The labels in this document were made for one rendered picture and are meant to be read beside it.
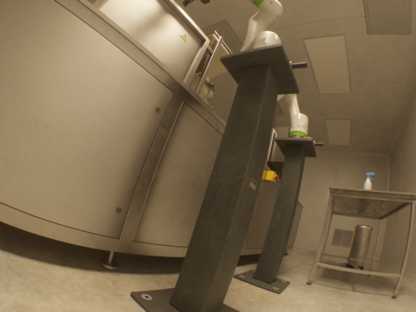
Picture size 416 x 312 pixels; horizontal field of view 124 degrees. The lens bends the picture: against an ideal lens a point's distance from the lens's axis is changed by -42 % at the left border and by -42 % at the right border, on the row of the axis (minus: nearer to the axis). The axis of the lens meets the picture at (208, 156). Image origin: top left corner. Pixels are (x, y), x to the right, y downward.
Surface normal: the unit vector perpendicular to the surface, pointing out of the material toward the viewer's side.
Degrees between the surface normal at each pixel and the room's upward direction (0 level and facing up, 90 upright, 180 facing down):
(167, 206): 90
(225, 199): 90
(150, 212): 90
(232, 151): 90
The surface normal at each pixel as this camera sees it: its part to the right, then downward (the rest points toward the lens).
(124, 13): 0.76, 0.05
